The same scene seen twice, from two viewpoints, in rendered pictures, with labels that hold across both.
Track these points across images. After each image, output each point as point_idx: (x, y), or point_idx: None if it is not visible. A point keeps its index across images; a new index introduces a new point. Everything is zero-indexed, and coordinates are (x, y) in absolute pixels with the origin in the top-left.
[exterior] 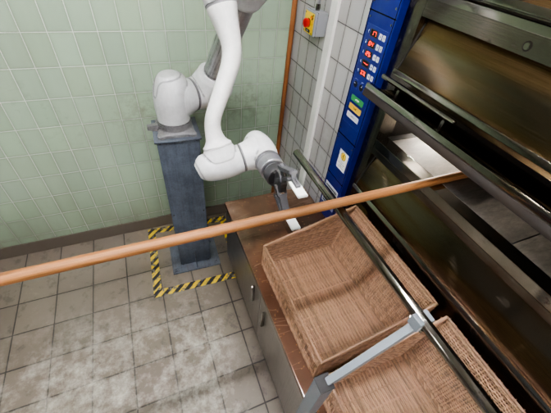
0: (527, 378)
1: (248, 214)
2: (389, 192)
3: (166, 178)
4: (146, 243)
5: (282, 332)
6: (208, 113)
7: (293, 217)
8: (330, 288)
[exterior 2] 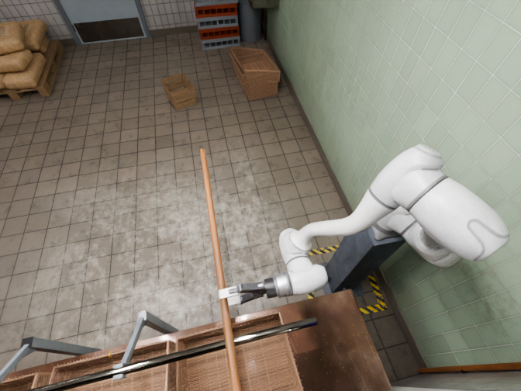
0: None
1: (336, 310)
2: None
3: None
4: (208, 205)
5: (218, 324)
6: (311, 223)
7: None
8: (247, 379)
